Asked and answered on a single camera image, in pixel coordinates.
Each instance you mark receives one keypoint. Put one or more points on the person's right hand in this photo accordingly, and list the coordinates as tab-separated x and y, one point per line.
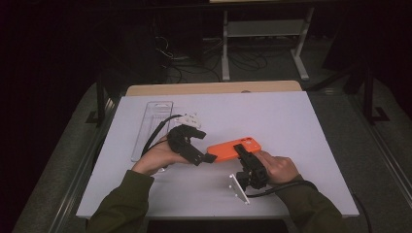
280	170

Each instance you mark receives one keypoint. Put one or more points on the person's left hand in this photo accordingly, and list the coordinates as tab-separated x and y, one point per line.
155	158

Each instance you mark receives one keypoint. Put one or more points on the white metal desk frame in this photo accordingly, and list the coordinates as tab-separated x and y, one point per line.
265	28

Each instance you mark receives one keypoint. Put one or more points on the aluminium rail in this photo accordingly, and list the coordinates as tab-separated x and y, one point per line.
385	155
81	181

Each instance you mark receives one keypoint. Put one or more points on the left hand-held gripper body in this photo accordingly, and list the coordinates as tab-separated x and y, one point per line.
181	144

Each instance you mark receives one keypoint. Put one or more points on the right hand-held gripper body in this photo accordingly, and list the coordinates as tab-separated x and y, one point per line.
256	171

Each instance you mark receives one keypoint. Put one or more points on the clear plastic tray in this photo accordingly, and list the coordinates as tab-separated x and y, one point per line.
147	127

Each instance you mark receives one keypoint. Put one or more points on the orange phone case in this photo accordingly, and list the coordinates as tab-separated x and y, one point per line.
223	152

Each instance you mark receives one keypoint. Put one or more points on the black metal stand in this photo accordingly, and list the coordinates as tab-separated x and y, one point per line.
100	103
369	97

